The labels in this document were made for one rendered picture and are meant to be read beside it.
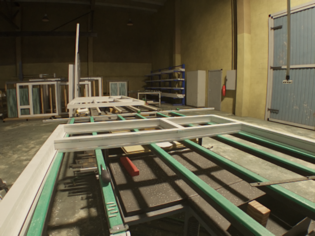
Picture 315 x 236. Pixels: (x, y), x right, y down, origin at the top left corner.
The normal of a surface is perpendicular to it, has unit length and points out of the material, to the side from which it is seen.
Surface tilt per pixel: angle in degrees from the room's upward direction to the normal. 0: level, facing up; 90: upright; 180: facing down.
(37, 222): 0
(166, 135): 90
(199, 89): 90
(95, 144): 90
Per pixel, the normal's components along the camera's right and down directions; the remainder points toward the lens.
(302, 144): -0.94, 0.06
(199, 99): 0.37, 0.16
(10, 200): 0.00, -0.98
